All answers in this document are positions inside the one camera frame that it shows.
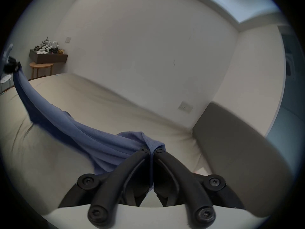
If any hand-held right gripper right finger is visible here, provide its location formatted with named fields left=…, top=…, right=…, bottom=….
left=152, top=147, right=246, bottom=227

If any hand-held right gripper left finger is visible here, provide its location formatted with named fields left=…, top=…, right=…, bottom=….
left=58, top=146, right=153, bottom=227

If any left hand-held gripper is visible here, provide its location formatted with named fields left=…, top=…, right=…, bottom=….
left=3, top=44, right=21, bottom=72

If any blue shirt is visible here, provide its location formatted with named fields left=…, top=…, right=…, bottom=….
left=13, top=62, right=165, bottom=176

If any white round stool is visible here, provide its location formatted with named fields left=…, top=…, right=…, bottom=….
left=0, top=74, right=12, bottom=94

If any round wooden side table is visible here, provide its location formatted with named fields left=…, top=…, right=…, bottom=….
left=30, top=62, right=54, bottom=79

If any grey padded headboard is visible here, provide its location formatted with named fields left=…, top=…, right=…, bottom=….
left=192, top=102, right=295, bottom=218

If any bed with beige sheet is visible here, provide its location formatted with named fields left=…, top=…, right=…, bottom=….
left=0, top=73, right=212, bottom=221

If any dark wall shelf with clutter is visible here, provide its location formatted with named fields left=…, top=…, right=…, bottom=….
left=29, top=36, right=68, bottom=64

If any white wall socket plate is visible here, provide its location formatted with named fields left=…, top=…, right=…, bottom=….
left=178, top=102, right=194, bottom=114

